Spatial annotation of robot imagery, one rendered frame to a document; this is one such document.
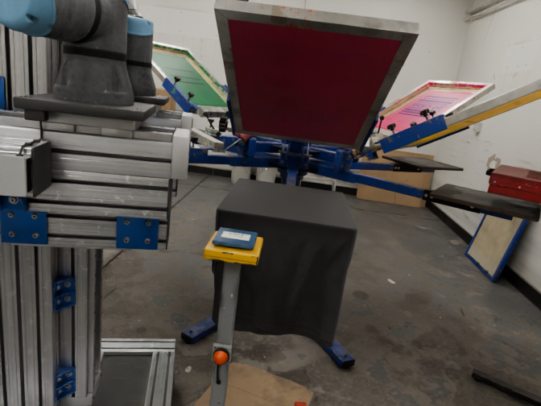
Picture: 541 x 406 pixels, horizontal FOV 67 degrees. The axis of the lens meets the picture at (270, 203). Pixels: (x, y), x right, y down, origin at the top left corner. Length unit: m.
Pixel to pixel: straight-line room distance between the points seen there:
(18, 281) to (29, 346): 0.20
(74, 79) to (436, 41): 5.56
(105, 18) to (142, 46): 0.51
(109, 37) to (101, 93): 0.11
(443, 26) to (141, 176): 5.57
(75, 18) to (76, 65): 0.11
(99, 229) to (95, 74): 0.33
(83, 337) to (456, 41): 5.67
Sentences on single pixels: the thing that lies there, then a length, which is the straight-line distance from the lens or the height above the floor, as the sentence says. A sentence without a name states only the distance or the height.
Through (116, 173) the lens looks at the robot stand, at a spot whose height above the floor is 1.13.
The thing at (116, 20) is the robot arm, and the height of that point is 1.41.
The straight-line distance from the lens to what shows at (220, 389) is 1.22.
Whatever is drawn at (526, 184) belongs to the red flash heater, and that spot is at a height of 1.08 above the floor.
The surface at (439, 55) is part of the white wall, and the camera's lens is 6.13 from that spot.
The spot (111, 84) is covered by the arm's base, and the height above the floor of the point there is 1.30.
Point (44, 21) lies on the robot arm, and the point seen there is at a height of 1.38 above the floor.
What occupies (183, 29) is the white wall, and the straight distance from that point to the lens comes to 6.12.
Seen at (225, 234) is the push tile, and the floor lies 0.97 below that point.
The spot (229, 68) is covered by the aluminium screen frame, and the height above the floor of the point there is 1.38.
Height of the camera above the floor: 1.33
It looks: 16 degrees down
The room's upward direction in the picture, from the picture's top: 8 degrees clockwise
